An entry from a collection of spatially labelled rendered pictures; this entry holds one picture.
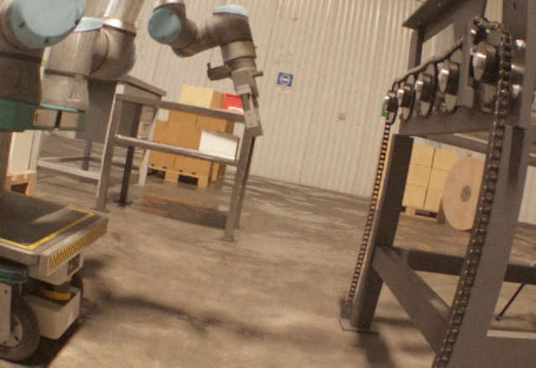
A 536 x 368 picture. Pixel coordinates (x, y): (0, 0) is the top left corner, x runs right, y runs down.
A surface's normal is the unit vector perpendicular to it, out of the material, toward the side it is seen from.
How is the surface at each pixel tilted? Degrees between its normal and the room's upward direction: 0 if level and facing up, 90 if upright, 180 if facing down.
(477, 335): 90
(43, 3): 95
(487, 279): 90
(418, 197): 90
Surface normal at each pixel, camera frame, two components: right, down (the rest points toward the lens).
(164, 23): -0.36, 0.05
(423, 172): -0.11, 0.02
